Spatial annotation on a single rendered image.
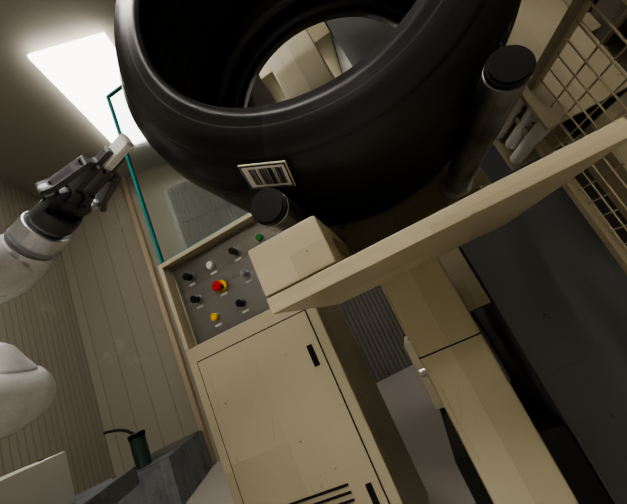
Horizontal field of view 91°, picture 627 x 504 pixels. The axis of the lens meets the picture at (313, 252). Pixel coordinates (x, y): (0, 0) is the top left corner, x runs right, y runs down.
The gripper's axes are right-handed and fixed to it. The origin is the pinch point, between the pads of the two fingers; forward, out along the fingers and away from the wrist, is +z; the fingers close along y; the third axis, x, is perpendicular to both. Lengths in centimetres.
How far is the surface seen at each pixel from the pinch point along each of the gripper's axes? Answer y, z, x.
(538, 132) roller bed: 22, 61, 48
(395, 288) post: 25, 22, 52
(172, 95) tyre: -12.8, 17.4, 16.8
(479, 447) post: 25, 13, 84
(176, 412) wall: 258, -248, -7
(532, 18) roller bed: 18, 75, 31
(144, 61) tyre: -12.9, 17.5, 9.0
